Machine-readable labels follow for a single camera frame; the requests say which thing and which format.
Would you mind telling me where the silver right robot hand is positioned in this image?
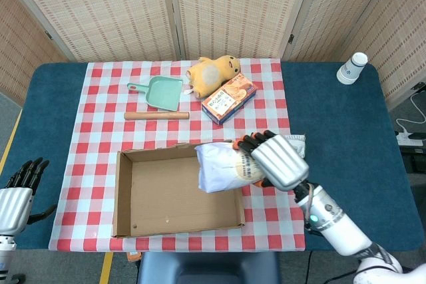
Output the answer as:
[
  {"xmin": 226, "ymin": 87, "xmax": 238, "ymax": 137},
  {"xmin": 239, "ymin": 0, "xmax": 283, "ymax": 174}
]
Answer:
[{"xmin": 232, "ymin": 130, "xmax": 310, "ymax": 192}]

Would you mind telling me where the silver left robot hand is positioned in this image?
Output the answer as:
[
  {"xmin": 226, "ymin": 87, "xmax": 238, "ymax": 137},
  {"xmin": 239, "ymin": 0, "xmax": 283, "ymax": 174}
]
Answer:
[{"xmin": 0, "ymin": 156, "xmax": 58, "ymax": 235}]

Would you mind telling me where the green snack packet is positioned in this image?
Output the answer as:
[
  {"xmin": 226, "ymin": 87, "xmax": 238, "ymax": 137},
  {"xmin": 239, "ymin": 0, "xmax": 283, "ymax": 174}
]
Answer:
[{"xmin": 285, "ymin": 133, "xmax": 307, "ymax": 159}]

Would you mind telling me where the white tissue pack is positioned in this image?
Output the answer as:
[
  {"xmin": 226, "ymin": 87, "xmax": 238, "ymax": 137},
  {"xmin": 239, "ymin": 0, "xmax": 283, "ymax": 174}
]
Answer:
[{"xmin": 194, "ymin": 142, "xmax": 267, "ymax": 194}]

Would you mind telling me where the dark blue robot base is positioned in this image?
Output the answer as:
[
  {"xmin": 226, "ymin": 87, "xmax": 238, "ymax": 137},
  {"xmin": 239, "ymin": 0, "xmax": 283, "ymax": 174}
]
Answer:
[{"xmin": 137, "ymin": 251, "xmax": 281, "ymax": 284}]

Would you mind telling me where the orange and blue cookie box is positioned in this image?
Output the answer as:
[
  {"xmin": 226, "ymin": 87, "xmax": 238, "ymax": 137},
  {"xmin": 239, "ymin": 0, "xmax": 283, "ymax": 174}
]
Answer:
[{"xmin": 200, "ymin": 76, "xmax": 258, "ymax": 126}]

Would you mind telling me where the open brown cardboard box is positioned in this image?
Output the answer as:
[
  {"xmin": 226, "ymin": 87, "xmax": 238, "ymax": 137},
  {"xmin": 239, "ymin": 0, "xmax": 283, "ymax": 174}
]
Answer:
[{"xmin": 112, "ymin": 142, "xmax": 246, "ymax": 239}]

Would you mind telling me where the black box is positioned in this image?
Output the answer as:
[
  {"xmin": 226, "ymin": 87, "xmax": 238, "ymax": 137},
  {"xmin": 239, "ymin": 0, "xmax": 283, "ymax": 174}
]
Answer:
[{"xmin": 399, "ymin": 146, "xmax": 426, "ymax": 175}]

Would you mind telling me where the dark blue table cover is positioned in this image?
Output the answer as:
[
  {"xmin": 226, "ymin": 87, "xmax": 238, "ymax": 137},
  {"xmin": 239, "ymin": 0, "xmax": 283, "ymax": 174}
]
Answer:
[{"xmin": 13, "ymin": 61, "xmax": 417, "ymax": 251}]

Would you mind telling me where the red white checkered tablecloth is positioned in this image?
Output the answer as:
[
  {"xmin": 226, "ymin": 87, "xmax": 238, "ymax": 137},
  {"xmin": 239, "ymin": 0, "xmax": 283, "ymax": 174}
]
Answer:
[{"xmin": 49, "ymin": 58, "xmax": 306, "ymax": 252}]

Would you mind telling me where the yellow plush toy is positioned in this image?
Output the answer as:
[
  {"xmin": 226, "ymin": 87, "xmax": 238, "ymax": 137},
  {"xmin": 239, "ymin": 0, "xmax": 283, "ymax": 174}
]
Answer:
[{"xmin": 185, "ymin": 55, "xmax": 240, "ymax": 99}]

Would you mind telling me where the white power strip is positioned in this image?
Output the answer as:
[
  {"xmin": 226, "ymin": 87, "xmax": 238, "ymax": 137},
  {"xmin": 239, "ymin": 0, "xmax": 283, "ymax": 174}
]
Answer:
[{"xmin": 395, "ymin": 132, "xmax": 425, "ymax": 147}]

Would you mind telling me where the wooden rolling pin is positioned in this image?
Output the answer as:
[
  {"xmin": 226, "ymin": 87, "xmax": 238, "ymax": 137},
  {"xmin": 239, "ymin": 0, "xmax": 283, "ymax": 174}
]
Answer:
[{"xmin": 124, "ymin": 111, "xmax": 190, "ymax": 121}]

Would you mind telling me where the mint green plastic dustpan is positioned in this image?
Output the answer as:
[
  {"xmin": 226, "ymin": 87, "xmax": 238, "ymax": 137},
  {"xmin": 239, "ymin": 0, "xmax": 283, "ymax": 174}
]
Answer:
[{"xmin": 126, "ymin": 76, "xmax": 184, "ymax": 112}]

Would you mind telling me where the woven folding screen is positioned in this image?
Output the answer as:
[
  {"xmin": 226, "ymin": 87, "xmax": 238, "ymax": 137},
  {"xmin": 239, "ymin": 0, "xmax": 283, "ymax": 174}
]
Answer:
[{"xmin": 0, "ymin": 0, "xmax": 426, "ymax": 108}]

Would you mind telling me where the white cable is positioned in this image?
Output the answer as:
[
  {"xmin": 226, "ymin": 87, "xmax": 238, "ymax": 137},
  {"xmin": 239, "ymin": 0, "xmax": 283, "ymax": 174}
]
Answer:
[{"xmin": 395, "ymin": 92, "xmax": 426, "ymax": 136}]

